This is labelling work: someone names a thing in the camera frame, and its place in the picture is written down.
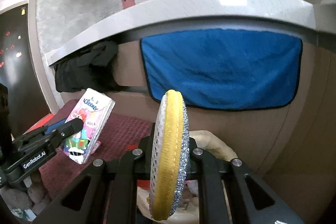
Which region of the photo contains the kleenex tissue pack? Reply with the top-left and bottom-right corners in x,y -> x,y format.
63,88 -> 116,165

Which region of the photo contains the round yellow white scrubber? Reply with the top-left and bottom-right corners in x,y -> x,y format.
149,90 -> 190,221

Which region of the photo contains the gloved left hand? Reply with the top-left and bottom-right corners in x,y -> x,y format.
1,171 -> 51,223

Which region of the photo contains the red plaid tablecloth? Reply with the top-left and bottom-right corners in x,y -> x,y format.
39,100 -> 156,200

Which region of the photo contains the black refrigerator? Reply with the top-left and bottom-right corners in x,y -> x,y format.
0,4 -> 50,137

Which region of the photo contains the beige bin liner bag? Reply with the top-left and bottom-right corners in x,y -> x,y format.
137,130 -> 238,223

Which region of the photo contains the black cloth on counter edge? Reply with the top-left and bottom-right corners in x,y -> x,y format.
54,40 -> 122,93

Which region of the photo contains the blue towel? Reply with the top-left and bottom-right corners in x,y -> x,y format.
139,28 -> 303,111

